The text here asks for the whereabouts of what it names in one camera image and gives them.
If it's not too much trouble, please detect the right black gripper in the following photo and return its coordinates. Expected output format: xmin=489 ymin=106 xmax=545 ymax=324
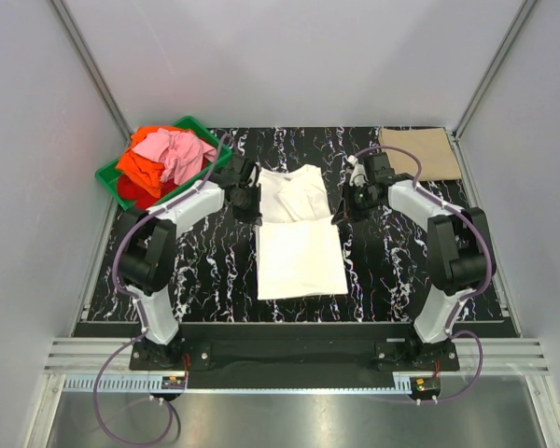
xmin=332 ymin=182 xmax=381 ymax=226

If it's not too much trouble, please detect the white printed t shirt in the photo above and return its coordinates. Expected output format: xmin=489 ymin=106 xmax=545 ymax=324
xmin=256 ymin=164 xmax=348 ymax=301

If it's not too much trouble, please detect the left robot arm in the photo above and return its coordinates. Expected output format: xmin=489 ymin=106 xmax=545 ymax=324
xmin=112 ymin=155 xmax=262 ymax=370

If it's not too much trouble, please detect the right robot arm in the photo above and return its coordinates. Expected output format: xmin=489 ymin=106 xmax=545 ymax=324
xmin=331 ymin=146 xmax=497 ymax=371

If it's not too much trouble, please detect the pink t shirt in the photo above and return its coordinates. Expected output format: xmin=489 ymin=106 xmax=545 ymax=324
xmin=133 ymin=128 xmax=217 ymax=186

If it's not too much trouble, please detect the folded beige t shirt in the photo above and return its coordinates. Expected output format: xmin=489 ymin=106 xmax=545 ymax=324
xmin=379 ymin=128 xmax=461 ymax=182

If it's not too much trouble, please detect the orange t shirt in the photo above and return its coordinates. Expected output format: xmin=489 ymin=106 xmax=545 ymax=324
xmin=116 ymin=126 xmax=182 ymax=197

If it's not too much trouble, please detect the red t shirt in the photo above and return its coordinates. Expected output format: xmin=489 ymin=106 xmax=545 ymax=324
xmin=117 ymin=175 xmax=176 ymax=210

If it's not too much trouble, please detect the green plastic bin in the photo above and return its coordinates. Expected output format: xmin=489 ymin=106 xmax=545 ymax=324
xmin=95 ymin=116 xmax=232 ymax=210

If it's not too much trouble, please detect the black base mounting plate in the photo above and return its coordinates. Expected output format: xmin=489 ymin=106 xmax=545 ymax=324
xmin=130 ymin=323 xmax=460 ymax=391

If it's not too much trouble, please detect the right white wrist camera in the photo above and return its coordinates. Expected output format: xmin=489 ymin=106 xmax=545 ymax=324
xmin=346 ymin=155 xmax=367 ymax=187

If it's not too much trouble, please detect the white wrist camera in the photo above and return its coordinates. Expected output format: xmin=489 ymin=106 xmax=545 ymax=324
xmin=246 ymin=163 xmax=260 ymax=187
xmin=346 ymin=155 xmax=367 ymax=187

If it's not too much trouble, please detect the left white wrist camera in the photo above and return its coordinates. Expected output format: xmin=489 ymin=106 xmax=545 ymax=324
xmin=246 ymin=163 xmax=260 ymax=187

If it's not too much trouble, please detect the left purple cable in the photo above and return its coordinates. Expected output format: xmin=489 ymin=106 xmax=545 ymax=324
xmin=92 ymin=133 xmax=237 ymax=442

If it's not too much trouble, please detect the purple cable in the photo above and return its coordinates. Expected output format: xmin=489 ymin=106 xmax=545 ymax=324
xmin=92 ymin=133 xmax=237 ymax=442
xmin=347 ymin=147 xmax=494 ymax=405

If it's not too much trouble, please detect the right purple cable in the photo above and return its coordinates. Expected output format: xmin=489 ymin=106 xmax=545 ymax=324
xmin=347 ymin=147 xmax=494 ymax=405

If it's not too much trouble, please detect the slotted cable duct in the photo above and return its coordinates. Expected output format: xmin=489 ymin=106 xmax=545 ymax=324
xmin=63 ymin=374 xmax=186 ymax=394

